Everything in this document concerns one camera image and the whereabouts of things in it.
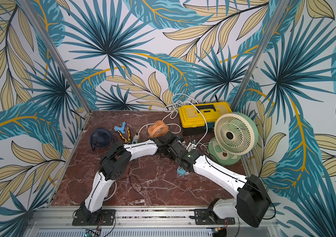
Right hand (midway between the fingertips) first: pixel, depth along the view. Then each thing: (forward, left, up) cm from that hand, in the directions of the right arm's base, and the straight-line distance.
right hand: (184, 157), depth 83 cm
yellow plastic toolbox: (+24, -11, +5) cm, 27 cm away
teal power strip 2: (-5, +2, -8) cm, 9 cm away
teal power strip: (+13, +30, -2) cm, 32 cm away
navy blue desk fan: (+15, +51, -1) cm, 53 cm away
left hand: (+2, 0, -8) cm, 9 cm away
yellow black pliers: (+22, +36, -9) cm, 43 cm away
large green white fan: (+5, -26, +15) cm, 30 cm away
